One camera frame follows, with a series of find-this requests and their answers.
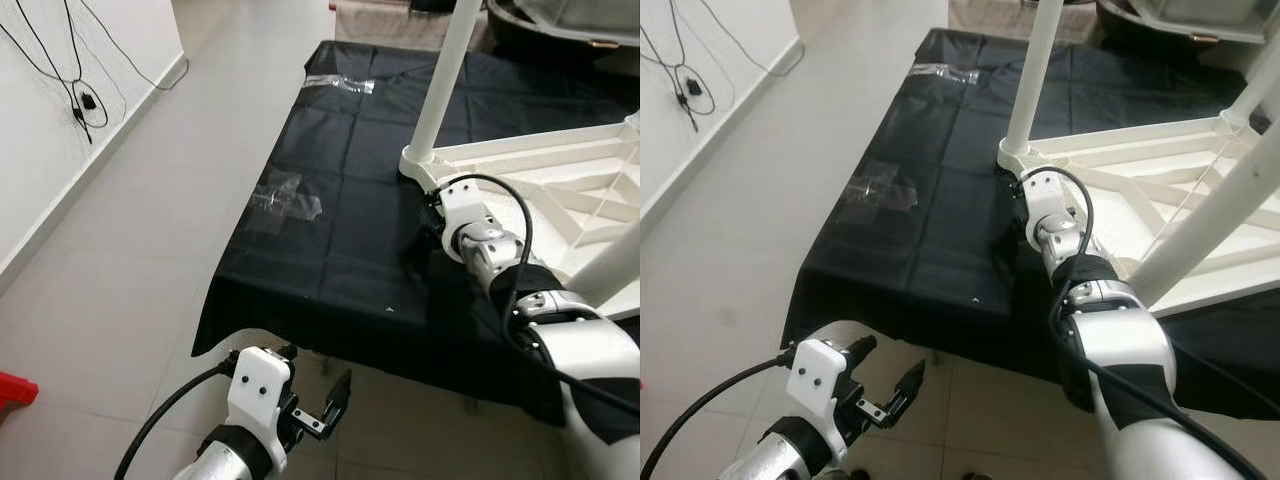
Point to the white plastic table top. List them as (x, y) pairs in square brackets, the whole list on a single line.
[(1120, 160), (560, 165)]

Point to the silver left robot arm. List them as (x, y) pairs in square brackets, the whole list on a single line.
[(775, 460), (225, 460)]

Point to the clear tape patch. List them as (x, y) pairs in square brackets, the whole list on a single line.
[(285, 203), (882, 192)]

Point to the clear tape strip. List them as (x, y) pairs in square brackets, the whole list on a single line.
[(945, 72), (340, 83)]

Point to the beige low bench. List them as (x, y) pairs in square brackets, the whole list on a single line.
[(1000, 18), (400, 25)]

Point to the black round basin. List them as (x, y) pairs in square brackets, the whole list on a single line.
[(1150, 30), (540, 40)]

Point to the red plastic stool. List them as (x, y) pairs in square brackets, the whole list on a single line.
[(15, 390)]

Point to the black power adapter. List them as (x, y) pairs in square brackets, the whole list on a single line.
[(88, 101), (693, 89)]

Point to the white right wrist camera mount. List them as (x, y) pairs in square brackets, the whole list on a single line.
[(462, 205), (1045, 200)]

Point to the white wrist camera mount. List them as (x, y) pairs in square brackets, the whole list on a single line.
[(258, 385), (815, 378), (462, 205), (1045, 200)]

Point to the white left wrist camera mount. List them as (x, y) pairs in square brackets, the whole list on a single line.
[(815, 378), (258, 385)]

